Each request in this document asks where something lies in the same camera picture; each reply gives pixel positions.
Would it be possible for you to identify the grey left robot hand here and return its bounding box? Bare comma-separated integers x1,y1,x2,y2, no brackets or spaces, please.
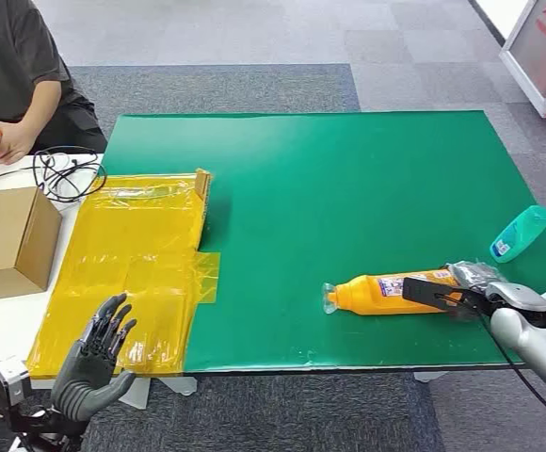
51,293,138,424

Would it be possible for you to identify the brown cardboard box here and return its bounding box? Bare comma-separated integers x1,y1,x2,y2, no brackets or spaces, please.
0,186,63,304

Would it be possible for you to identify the person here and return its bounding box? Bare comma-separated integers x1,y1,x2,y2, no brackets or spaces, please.
0,0,109,157

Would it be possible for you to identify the yellow cardboard flap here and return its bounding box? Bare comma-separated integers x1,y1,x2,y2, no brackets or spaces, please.
193,168,212,204

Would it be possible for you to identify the person's hand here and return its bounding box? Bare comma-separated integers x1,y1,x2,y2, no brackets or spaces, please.
0,118,36,166

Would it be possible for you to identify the thin grey cable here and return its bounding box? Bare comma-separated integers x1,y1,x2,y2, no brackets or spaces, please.
0,167,39,195

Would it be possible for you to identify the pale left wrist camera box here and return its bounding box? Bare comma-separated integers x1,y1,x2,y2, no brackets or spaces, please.
0,356,32,410

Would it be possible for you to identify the red and white sign board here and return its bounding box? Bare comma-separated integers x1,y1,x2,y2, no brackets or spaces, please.
498,0,546,120

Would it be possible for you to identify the orange bottle with clear cap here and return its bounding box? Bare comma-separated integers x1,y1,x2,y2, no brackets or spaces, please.
322,269,465,317

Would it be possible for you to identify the teal plastic bottle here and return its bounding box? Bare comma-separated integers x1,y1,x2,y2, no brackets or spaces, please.
489,204,546,265

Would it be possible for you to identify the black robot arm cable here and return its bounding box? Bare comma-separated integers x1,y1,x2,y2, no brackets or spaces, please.
482,312,546,431

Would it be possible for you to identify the black coiled cable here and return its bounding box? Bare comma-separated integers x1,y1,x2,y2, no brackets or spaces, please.
33,146,107,204

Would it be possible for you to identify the green table mat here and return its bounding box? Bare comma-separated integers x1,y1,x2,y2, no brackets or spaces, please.
101,110,546,376

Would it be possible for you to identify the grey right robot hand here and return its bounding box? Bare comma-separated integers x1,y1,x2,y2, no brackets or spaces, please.
402,262,546,320

